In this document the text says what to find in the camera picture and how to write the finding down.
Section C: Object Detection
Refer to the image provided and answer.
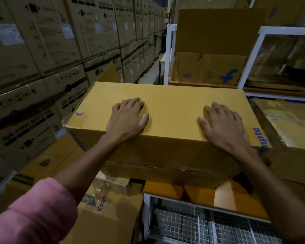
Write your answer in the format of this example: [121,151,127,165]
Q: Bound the stack of brown appliance cartons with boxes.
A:
[0,0,167,193]

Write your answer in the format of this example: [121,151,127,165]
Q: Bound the shiny wrapped brown carton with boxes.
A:
[244,35,305,97]

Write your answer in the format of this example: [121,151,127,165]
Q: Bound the person's right hand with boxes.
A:
[197,102,258,157]

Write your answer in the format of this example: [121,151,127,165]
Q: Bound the tall plain cardboard sheet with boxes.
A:
[176,8,268,57]

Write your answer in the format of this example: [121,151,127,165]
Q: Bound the flat yellow box with print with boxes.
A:
[5,132,88,191]

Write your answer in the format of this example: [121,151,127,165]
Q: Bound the person's right forearm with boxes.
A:
[229,147,305,244]

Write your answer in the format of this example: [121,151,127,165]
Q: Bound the white wire mesh cage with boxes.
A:
[143,193,284,244]

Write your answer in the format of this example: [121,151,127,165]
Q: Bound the orange wooden shelf board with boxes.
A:
[144,179,270,221]

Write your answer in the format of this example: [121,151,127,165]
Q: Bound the person's left forearm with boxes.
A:
[53,134,122,205]

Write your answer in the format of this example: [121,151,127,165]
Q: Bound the worn box with blue logo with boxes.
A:
[172,52,247,86]

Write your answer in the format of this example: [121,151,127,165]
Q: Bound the large yellow cardboard box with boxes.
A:
[62,81,273,189]

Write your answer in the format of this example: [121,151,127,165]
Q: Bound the taped box with clear film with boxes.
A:
[61,171,146,244]

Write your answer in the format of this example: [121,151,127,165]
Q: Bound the person's left hand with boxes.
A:
[105,97,150,144]

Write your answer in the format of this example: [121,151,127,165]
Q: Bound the white metal shelf rack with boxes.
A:
[163,0,305,102]

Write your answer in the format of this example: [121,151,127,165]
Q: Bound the pink sleeve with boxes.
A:
[0,177,79,244]

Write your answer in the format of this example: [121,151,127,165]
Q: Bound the plastic-wrapped cardboard box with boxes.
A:
[250,97,305,187]

